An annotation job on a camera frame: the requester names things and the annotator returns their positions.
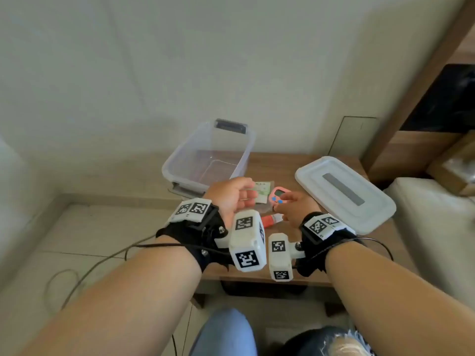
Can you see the person's right hand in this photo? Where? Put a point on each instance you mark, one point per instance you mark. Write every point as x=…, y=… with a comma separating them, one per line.
x=302, y=209

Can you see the person's left hand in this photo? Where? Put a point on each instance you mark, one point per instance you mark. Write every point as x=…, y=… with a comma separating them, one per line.
x=226, y=194

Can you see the person's right fingers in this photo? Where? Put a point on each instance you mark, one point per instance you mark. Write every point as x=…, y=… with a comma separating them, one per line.
x=287, y=199

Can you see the person's left fingers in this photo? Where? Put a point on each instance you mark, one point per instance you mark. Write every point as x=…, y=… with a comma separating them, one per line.
x=248, y=196

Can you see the person's left forearm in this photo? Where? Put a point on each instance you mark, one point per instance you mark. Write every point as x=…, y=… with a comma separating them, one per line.
x=130, y=300

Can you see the person's right forearm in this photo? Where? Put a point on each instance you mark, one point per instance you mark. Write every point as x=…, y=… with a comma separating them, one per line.
x=393, y=300

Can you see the small pink gadget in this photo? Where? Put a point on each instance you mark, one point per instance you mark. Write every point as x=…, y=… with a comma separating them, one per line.
x=277, y=193

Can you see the green and white packet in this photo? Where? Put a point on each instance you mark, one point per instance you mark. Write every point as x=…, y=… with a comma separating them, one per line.
x=262, y=190

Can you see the clear plastic bag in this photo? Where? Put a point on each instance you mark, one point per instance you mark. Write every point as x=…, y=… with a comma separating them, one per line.
x=268, y=207

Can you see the orange and white tube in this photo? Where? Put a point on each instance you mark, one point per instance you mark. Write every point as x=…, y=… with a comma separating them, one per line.
x=271, y=219

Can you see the wooden side table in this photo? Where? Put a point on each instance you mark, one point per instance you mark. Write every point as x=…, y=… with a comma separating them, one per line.
x=282, y=166

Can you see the white right wrist marker plate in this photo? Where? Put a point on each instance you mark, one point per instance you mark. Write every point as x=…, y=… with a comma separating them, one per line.
x=323, y=226

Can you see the white wrist marker plate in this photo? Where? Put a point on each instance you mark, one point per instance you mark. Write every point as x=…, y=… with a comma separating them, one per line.
x=323, y=226
x=191, y=209

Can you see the clear plastic storage box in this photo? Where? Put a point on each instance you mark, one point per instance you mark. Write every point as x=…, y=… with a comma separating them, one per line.
x=211, y=159

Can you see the white storage box lid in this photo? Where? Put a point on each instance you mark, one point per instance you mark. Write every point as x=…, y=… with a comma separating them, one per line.
x=345, y=192

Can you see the white left wrist marker plate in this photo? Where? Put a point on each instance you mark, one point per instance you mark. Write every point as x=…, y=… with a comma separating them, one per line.
x=191, y=209

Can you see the wooden cabinet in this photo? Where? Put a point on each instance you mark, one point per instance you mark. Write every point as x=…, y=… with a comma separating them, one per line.
x=408, y=151

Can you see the person's light blue jeans leg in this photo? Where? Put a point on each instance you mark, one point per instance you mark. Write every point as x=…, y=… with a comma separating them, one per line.
x=224, y=335

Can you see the person's dark ripped jeans leg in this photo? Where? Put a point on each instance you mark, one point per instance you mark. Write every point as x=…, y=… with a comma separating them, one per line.
x=326, y=342

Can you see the white cushion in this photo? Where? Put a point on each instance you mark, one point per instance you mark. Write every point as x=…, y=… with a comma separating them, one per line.
x=434, y=237

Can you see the cardboard box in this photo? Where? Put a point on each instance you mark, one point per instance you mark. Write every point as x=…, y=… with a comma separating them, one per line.
x=454, y=166

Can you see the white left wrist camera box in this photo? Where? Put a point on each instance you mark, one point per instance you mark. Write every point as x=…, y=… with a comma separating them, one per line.
x=246, y=240

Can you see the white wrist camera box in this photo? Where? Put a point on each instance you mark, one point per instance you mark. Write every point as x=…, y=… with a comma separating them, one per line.
x=280, y=261
x=246, y=240

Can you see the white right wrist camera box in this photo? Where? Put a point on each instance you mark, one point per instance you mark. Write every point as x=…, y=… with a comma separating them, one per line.
x=280, y=261

